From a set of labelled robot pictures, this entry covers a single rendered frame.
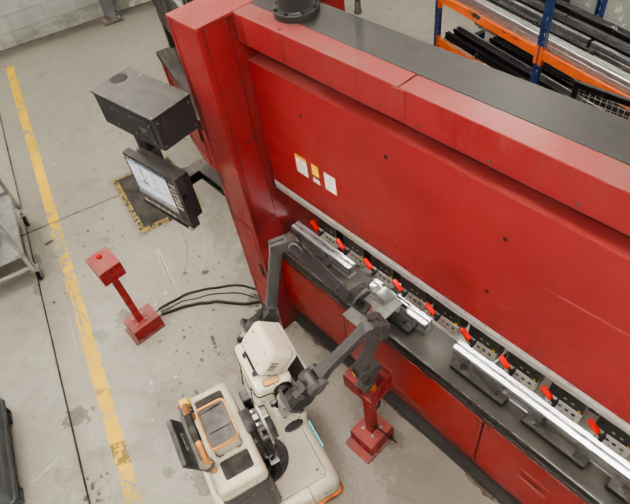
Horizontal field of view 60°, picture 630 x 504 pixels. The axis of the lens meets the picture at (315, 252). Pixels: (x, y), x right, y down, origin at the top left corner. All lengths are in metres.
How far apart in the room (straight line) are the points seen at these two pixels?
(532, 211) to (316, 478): 2.00
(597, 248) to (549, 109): 0.44
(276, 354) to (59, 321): 2.74
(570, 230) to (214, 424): 1.81
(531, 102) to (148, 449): 3.07
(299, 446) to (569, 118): 2.30
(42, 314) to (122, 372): 0.98
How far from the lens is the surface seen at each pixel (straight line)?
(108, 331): 4.52
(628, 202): 1.64
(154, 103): 2.81
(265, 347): 2.35
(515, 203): 1.88
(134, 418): 4.04
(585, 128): 1.80
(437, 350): 2.88
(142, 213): 5.26
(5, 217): 5.42
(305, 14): 2.39
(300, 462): 3.30
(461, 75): 1.99
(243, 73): 2.72
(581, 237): 1.82
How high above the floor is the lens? 3.35
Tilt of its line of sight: 49 degrees down
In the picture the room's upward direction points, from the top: 10 degrees counter-clockwise
